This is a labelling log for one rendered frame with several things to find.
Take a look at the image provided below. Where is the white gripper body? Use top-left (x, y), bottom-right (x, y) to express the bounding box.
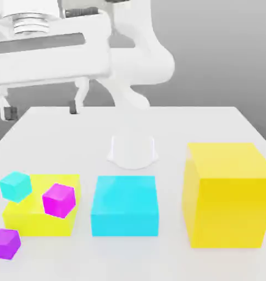
top-left (0, 10), bottom-right (113, 87)

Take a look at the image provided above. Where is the small cyan cube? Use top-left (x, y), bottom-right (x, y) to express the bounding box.
top-left (0, 171), bottom-right (33, 204)

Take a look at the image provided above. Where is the small magenta cube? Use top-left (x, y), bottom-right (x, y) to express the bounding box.
top-left (42, 183), bottom-right (77, 220)

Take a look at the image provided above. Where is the small purple cube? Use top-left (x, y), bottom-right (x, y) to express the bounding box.
top-left (0, 228), bottom-right (22, 261)

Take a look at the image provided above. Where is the large cyan box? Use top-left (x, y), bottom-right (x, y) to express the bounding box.
top-left (90, 175), bottom-right (159, 238)

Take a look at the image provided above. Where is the large lime yellow box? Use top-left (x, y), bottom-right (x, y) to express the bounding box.
top-left (2, 174), bottom-right (81, 238)

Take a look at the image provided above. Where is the large golden yellow box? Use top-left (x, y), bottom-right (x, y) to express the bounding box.
top-left (181, 142), bottom-right (266, 249)

